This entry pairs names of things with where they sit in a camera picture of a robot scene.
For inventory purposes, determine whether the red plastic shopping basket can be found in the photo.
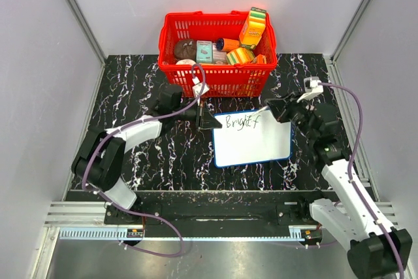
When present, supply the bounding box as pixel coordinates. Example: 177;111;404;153
158;7;277;97

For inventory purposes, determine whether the white round lid container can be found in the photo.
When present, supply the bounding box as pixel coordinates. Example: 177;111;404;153
176;59;196;66

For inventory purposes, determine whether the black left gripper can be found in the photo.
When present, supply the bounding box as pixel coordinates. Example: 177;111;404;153
172;98;221;130

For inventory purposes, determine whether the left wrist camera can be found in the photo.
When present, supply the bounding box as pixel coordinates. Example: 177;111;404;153
192;77;209;99

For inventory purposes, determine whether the brown round bread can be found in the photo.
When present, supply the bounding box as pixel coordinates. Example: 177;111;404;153
174;39;197;60

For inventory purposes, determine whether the pink white small box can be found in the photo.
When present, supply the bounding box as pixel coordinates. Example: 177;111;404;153
212;42;228;65

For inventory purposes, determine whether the black whiteboard marker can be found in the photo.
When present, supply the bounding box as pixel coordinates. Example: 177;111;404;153
251;106;269;117

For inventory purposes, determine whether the yellow green sponge pack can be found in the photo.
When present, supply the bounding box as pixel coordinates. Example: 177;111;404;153
226;47;255;65

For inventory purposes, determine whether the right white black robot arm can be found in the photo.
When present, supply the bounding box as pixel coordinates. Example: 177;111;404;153
265;93;413;278

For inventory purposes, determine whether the teal small box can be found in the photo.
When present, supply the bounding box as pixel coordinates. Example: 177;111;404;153
196;41;213;64

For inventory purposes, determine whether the orange snack packet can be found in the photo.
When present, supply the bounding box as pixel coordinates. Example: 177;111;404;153
252;54;267;65

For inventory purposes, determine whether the orange juice carton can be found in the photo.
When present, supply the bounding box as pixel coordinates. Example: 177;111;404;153
238;7;266;50

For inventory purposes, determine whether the orange blue-capped bottle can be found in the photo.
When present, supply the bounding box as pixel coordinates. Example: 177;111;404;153
216;38;240;52

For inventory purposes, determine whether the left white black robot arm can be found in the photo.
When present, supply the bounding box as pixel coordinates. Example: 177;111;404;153
71;84;222;224

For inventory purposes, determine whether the blue framed whiteboard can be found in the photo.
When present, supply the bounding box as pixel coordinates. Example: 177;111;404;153
212;110;293;168

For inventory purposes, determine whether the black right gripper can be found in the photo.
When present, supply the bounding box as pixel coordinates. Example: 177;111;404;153
266;91;318;142

